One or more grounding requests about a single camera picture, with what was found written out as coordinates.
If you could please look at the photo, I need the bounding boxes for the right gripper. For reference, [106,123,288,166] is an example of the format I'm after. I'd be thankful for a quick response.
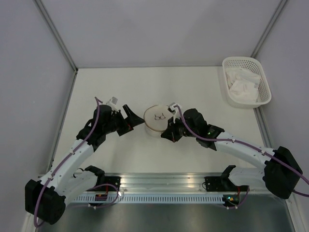
[161,115,198,143]

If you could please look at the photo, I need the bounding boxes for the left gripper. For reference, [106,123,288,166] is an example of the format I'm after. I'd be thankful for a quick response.
[103,105,144,136]

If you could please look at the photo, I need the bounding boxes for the white mesh laundry bag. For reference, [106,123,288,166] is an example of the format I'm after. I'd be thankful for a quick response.
[143,105,173,138]

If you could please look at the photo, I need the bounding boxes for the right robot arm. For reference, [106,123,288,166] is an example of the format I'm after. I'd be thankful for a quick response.
[161,104,309,199]

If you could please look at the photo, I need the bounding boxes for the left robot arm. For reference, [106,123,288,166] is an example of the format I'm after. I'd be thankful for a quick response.
[25,103,144,225]

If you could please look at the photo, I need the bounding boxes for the white cloth in basket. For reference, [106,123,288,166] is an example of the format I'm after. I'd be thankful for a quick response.
[225,67,262,103]

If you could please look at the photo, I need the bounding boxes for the white perforated plastic basket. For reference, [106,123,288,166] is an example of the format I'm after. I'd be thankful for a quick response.
[219,57,272,109]

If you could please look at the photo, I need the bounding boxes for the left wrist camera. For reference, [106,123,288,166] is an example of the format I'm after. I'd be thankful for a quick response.
[106,97,119,112]

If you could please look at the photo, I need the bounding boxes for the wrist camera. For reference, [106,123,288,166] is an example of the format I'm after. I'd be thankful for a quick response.
[168,102,182,123]
[106,97,119,112]

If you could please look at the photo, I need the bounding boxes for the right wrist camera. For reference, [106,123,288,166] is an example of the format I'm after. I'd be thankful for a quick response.
[168,102,182,123]

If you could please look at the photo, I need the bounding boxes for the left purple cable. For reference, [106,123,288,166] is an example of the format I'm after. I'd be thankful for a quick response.
[33,96,102,227]

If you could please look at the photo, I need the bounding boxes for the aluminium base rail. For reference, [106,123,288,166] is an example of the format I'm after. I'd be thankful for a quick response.
[33,172,252,194]

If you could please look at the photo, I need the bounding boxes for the white slotted cable duct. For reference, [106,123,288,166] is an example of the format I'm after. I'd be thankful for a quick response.
[72,193,224,204]

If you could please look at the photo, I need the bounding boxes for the left aluminium frame post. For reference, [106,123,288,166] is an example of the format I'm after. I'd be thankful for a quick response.
[33,0,78,74]

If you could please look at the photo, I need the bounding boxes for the aluminium frame post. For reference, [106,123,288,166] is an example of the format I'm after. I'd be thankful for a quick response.
[33,0,78,74]
[250,0,289,58]

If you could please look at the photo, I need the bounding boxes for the right aluminium frame post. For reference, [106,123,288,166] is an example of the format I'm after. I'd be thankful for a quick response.
[250,0,289,58]

